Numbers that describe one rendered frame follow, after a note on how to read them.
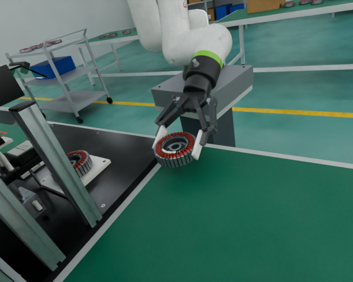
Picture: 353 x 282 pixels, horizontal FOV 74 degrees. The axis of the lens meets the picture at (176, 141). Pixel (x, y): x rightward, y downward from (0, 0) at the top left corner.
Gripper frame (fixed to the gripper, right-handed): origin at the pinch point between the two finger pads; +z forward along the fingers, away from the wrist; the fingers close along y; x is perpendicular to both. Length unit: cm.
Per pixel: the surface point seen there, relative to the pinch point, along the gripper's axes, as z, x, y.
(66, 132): 0, 6, -56
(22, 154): 14.9, -20.7, -24.5
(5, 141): 12, -15, -49
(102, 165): 9.7, -1.7, -20.4
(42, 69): -100, 75, -280
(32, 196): 22.9, -14.2, -23.9
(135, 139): -2.7, 7.0, -20.7
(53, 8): -348, 137, -563
